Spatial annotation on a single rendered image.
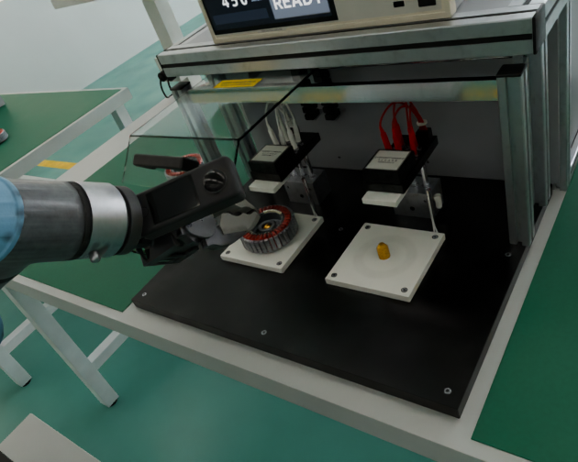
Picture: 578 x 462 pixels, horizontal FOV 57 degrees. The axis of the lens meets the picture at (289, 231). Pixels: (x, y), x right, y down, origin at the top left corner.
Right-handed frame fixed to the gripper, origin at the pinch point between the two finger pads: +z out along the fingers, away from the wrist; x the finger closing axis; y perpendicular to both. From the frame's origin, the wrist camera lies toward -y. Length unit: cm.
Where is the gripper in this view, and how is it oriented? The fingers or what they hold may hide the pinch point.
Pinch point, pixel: (255, 212)
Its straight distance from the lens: 68.4
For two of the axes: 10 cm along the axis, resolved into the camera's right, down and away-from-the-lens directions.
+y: -7.1, 4.2, 5.6
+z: 6.1, -0.2, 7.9
